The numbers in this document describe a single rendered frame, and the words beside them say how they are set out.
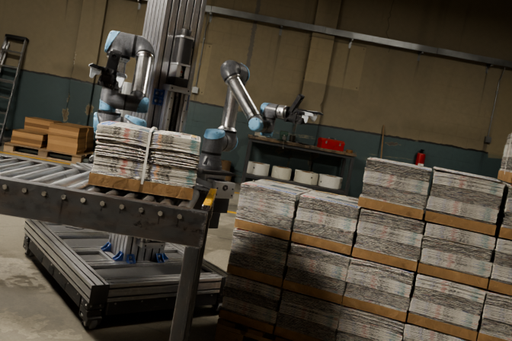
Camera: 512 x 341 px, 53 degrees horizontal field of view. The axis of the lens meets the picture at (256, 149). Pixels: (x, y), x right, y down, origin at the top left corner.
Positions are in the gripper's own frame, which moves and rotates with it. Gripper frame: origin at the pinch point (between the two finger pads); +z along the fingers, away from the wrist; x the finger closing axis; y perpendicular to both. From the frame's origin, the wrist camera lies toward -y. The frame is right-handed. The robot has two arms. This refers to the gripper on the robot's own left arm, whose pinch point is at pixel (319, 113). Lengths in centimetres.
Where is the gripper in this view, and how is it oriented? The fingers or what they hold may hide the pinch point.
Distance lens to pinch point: 284.3
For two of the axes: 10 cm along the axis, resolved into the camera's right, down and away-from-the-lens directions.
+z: 8.8, 1.8, -4.3
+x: -4.6, 1.0, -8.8
